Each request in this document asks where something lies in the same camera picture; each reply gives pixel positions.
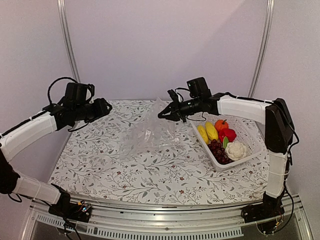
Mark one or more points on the aluminium corner post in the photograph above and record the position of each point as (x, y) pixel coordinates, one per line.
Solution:
(62, 12)
(270, 5)

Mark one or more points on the aluminium corner post left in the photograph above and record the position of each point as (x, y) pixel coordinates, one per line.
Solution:
(62, 12)

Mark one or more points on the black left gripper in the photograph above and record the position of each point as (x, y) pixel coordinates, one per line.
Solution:
(102, 108)

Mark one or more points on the aluminium corner post right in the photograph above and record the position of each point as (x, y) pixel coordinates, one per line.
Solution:
(270, 5)

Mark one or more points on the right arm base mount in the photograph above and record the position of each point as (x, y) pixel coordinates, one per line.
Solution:
(266, 216)

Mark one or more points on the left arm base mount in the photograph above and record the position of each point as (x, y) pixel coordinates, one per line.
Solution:
(80, 211)

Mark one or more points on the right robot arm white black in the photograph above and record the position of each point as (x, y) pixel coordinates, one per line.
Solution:
(278, 138)

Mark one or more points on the white perforated plastic basket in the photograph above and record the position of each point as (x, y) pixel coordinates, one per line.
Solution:
(246, 131)

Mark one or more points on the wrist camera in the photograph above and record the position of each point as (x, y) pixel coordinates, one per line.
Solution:
(175, 96)
(79, 93)

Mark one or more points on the clear zip top bag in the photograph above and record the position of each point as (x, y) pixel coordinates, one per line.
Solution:
(151, 134)

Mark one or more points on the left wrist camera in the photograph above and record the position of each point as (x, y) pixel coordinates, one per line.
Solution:
(79, 93)

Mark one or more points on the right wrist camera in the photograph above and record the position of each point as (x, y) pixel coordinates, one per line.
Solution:
(175, 96)

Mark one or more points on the dark red toy grapes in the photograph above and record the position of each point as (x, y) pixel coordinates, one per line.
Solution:
(218, 152)

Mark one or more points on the red toy bell pepper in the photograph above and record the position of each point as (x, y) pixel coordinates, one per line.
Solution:
(227, 132)

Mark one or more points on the orange toy pumpkin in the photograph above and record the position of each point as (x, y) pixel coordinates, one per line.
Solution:
(221, 124)

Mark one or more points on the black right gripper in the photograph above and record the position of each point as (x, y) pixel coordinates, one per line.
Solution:
(176, 113)

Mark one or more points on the floral patterned tablecloth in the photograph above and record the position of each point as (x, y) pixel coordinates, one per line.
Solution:
(182, 174)

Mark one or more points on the white toy cauliflower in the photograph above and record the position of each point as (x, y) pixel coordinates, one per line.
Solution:
(236, 150)

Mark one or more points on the aluminium front rail frame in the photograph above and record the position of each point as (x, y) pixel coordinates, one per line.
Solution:
(121, 220)

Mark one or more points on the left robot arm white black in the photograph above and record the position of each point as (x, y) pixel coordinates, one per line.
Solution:
(51, 119)

